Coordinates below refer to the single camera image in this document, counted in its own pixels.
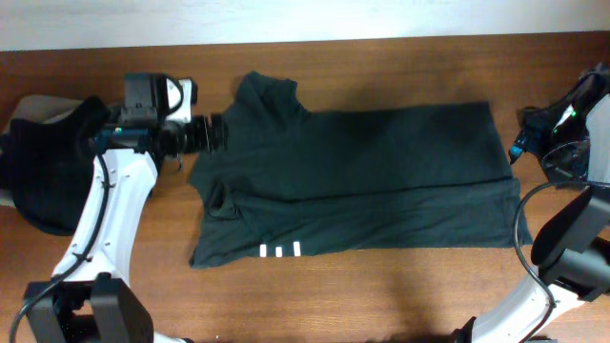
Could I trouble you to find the dark green Nike t-shirt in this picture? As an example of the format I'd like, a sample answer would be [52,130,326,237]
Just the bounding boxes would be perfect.
[189,72,532,269]

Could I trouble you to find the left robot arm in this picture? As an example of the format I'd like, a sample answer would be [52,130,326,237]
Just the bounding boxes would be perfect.
[9,72,228,342]

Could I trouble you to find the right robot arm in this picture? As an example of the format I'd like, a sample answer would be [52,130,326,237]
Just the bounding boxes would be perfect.
[450,63,609,343]

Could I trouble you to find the dark unfolded clothes pile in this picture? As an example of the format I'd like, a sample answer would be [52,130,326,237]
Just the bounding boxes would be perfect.
[539,63,609,182]

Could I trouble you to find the black folded shirt on pile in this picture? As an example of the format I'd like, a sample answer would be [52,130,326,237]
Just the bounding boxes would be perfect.
[1,96,111,236]

